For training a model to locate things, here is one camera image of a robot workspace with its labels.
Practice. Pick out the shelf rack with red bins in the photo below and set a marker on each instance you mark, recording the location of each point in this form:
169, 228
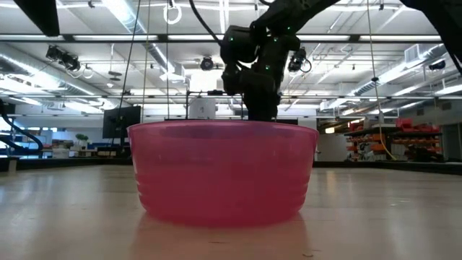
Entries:
397, 139

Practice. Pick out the black metal frame stand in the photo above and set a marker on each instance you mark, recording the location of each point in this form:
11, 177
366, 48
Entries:
202, 93

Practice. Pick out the black computer monitor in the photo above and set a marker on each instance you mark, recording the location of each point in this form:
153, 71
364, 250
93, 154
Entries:
121, 122

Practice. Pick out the round black ceiling camera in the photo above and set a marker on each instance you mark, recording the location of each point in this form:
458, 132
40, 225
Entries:
206, 63

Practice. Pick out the pink plastic bowl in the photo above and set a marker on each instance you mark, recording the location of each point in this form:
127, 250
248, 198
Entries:
223, 173

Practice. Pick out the black overhead frame beam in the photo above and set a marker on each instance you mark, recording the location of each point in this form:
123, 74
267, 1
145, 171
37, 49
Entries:
108, 37

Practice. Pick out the white box appliance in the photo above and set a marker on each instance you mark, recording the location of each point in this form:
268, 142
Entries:
202, 108

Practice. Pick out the black ceiling camera pair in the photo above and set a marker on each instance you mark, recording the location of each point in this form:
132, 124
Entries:
63, 57

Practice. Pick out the small green plant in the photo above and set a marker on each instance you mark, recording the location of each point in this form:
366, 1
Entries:
81, 137

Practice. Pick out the small black duct camera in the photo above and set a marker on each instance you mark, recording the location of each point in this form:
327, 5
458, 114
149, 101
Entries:
437, 65

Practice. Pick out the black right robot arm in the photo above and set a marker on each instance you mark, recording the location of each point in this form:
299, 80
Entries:
288, 14

